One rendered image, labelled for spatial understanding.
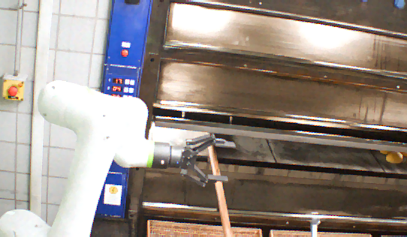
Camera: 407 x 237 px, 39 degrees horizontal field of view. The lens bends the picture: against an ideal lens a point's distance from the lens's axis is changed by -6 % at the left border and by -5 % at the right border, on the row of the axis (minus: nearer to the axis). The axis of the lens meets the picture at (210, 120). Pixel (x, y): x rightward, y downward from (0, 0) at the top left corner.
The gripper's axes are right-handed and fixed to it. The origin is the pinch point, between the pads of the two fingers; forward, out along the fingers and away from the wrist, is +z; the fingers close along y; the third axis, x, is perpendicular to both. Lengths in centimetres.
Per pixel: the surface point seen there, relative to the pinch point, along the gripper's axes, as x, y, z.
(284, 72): -56, -16, 29
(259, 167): -55, 31, 27
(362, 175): -56, 31, 80
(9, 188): -54, 56, -87
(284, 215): -18.0, 32.2, 31.8
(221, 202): -17.9, 28.3, 5.0
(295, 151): -74, 31, 49
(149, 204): -17.4, 31.9, -23.1
